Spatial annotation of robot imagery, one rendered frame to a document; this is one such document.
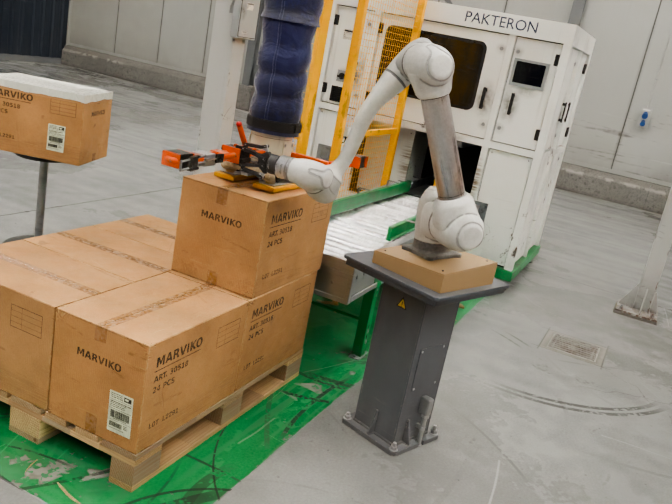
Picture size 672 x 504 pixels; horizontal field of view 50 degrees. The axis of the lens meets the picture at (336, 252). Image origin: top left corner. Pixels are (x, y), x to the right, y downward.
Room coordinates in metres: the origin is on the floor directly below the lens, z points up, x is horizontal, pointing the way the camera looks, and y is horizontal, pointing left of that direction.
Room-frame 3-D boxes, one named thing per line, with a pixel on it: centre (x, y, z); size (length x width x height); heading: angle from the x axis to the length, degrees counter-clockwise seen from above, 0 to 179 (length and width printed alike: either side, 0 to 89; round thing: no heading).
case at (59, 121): (4.21, 1.82, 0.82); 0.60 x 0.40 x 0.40; 88
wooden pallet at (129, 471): (2.83, 0.75, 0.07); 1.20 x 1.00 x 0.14; 158
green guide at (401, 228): (4.65, -0.61, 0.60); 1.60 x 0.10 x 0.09; 158
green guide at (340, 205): (4.86, -0.12, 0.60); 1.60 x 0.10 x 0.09; 158
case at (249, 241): (3.02, 0.36, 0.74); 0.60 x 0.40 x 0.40; 157
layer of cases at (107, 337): (2.83, 0.75, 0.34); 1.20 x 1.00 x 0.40; 158
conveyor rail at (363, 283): (4.30, -0.53, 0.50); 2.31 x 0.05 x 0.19; 158
